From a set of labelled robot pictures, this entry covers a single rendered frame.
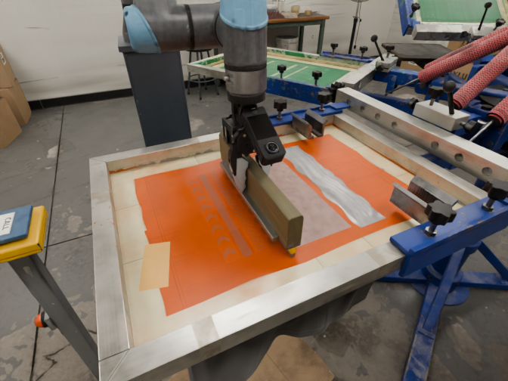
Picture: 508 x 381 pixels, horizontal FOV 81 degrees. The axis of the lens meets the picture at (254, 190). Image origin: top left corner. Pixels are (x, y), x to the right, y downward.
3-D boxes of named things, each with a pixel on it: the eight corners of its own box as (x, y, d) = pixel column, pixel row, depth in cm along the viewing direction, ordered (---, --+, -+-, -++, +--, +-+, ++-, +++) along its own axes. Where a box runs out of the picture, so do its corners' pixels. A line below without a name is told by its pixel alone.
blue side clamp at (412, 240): (401, 278, 53) (414, 252, 49) (381, 258, 56) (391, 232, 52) (506, 228, 63) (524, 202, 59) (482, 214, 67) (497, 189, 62)
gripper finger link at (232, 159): (246, 171, 64) (251, 132, 59) (249, 175, 62) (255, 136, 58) (225, 173, 62) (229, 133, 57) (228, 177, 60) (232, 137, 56)
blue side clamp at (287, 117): (262, 144, 93) (263, 123, 89) (255, 137, 97) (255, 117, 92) (339, 126, 103) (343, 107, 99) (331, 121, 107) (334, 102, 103)
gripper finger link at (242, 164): (235, 181, 69) (240, 144, 64) (245, 194, 65) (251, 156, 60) (222, 182, 68) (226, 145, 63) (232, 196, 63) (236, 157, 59)
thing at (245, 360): (208, 417, 71) (182, 323, 45) (203, 401, 73) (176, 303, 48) (359, 336, 86) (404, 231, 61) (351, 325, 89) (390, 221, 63)
